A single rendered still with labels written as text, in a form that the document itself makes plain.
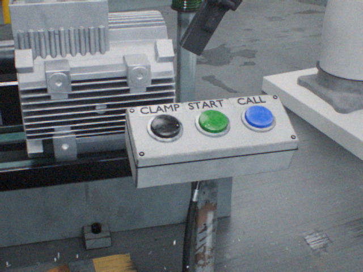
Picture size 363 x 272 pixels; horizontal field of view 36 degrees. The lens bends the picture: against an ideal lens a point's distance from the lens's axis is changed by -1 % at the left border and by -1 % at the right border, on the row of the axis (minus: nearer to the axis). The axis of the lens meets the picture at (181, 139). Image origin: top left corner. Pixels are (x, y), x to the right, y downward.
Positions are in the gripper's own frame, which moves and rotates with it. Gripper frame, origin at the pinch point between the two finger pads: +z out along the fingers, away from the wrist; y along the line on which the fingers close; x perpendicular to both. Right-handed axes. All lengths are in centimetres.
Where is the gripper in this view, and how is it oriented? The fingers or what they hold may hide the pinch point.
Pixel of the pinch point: (202, 26)
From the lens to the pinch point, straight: 74.6
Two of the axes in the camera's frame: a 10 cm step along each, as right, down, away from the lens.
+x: 8.3, 3.5, 4.3
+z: -5.0, 8.1, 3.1
